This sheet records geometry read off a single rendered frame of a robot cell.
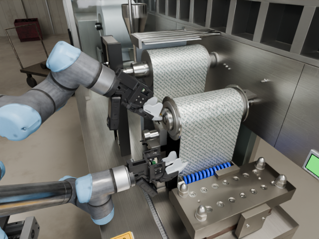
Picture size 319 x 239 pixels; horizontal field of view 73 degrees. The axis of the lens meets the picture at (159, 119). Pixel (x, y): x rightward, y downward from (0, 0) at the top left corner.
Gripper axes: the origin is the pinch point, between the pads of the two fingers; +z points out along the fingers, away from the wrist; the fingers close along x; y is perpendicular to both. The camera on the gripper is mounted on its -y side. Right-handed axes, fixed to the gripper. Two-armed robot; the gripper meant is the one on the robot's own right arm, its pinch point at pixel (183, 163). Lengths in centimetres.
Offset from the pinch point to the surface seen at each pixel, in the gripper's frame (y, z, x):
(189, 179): -5.1, 0.9, -3.1
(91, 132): -19, -27, 60
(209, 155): 0.4, 10.4, -0.3
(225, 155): -2.1, 17.8, -0.2
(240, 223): -10.8, 10.1, -20.9
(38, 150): -109, -85, 180
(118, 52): 31.7, -12.0, 33.1
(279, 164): -109, 152, 58
